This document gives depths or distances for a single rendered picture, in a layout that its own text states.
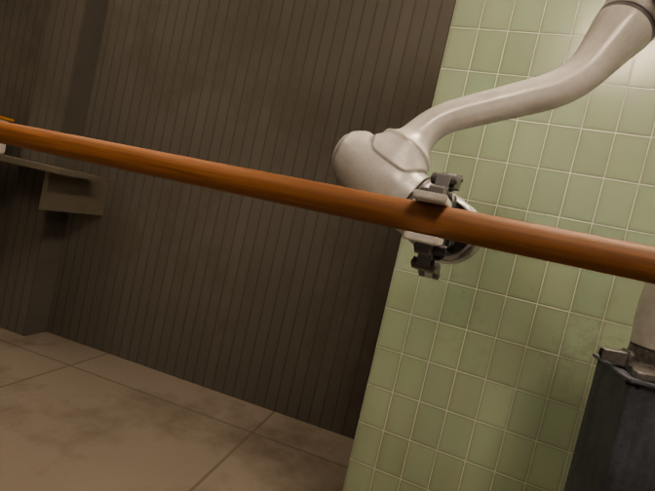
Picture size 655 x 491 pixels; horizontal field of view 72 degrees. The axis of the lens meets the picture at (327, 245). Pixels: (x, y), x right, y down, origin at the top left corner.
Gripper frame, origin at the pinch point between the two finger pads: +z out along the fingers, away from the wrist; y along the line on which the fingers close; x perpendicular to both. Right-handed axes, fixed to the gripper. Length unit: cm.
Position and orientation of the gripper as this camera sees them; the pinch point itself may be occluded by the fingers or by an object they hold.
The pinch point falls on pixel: (429, 218)
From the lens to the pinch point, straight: 43.8
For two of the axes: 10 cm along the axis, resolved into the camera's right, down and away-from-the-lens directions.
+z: -3.2, -0.1, -9.5
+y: -2.1, 9.8, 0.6
